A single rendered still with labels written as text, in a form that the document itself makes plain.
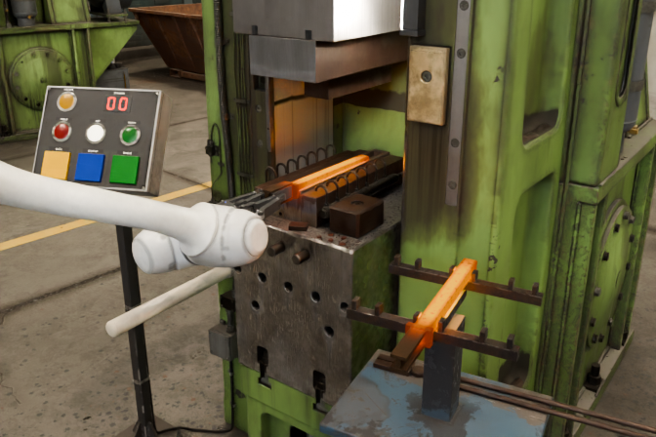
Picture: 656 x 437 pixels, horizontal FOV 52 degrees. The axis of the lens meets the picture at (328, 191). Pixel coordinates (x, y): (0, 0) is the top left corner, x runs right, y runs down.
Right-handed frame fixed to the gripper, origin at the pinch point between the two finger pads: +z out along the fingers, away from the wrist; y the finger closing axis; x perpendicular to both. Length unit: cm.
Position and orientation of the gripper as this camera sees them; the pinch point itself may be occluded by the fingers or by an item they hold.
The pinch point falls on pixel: (278, 194)
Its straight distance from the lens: 161.9
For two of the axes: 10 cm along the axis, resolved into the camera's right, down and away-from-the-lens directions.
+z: 5.9, -2.9, 7.5
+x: -0.1, -9.4, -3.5
